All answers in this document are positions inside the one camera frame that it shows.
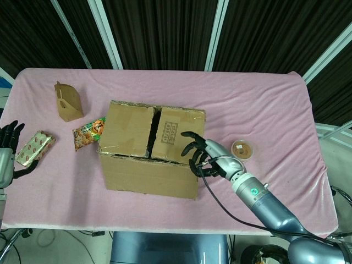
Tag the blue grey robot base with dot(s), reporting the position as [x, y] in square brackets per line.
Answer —
[165, 247]

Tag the white frame rail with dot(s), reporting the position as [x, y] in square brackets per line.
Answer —
[330, 130]

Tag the round orange lidded cup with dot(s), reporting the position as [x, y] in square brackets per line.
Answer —
[243, 148]

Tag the blue white box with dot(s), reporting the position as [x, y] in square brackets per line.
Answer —
[4, 82]

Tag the gold foil wrapped packet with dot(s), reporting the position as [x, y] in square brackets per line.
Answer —
[35, 148]

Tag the thin white frame post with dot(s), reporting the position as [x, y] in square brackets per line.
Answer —
[71, 34]

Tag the green orange snack packet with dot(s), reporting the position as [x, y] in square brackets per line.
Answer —
[85, 134]

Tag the chrome stand leg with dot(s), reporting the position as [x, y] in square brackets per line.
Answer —
[11, 244]

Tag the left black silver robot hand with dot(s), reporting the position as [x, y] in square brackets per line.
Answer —
[5, 167]

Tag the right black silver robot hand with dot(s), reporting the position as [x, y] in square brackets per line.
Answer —
[220, 154]

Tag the kraft paper takeaway box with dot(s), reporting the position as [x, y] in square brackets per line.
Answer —
[70, 107]

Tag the large cardboard box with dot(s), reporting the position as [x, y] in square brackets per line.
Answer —
[148, 176]

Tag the black waste bin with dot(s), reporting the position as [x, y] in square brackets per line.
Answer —
[261, 255]

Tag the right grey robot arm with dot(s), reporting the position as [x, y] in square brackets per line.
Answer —
[275, 211]

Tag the wide white frame post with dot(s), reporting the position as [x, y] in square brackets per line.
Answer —
[105, 34]

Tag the pink table cloth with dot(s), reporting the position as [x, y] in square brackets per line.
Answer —
[82, 209]

